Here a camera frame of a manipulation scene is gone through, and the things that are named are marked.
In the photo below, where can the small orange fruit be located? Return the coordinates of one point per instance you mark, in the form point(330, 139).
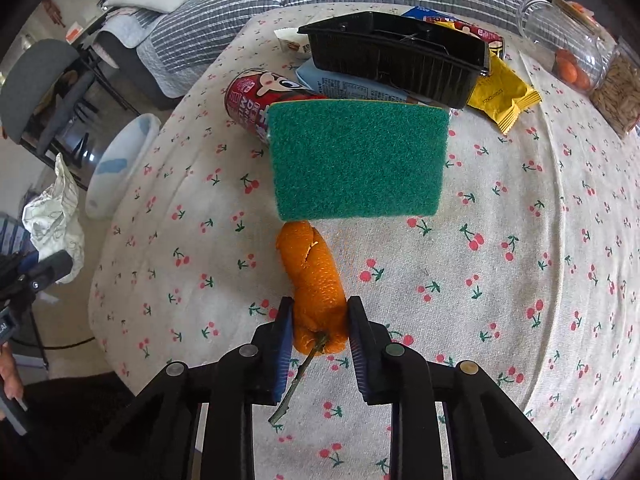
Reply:
point(565, 57)
point(576, 75)

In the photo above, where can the grey striped quilt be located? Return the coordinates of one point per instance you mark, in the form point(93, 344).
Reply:
point(225, 10)

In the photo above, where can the orange peel with stem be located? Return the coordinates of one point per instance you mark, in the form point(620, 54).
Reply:
point(312, 280)

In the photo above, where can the grey chair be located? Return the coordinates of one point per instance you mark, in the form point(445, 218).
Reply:
point(35, 75)

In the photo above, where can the person's left hand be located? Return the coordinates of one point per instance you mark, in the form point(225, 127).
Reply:
point(10, 375)

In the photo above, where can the clear container of seeds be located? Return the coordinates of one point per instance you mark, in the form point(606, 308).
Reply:
point(617, 95)

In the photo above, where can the small orange box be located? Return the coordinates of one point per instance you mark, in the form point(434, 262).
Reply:
point(75, 32)

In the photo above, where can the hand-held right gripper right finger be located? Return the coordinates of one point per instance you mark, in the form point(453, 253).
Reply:
point(356, 355)

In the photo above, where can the red and yellow packet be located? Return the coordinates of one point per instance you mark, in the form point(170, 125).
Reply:
point(487, 37)

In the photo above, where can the yellow snack packet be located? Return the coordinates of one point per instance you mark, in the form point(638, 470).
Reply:
point(500, 95)

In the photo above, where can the green scouring sponge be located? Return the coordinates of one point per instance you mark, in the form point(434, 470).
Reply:
point(357, 160)

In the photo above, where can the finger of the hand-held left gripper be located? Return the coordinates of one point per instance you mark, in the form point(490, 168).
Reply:
point(52, 267)

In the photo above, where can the light blue snack packet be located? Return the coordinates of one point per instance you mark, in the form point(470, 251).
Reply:
point(340, 85)

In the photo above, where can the small white carton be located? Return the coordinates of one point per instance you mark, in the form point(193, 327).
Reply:
point(290, 40)

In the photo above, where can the clear glass jar wooden lid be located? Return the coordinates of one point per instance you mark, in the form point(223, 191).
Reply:
point(550, 25)

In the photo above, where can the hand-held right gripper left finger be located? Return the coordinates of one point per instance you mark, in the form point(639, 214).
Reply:
point(282, 355)

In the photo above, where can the white plastic bag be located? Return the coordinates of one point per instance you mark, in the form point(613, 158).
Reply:
point(55, 220)

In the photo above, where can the black plastic food tray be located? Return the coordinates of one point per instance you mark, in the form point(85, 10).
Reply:
point(400, 65)

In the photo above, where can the cherry print blanket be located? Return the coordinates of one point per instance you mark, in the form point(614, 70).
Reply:
point(500, 285)

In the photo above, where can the red cartoon drink can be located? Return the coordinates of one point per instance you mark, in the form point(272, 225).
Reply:
point(250, 100)

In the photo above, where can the blue snack box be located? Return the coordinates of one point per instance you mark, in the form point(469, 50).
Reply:
point(420, 11)

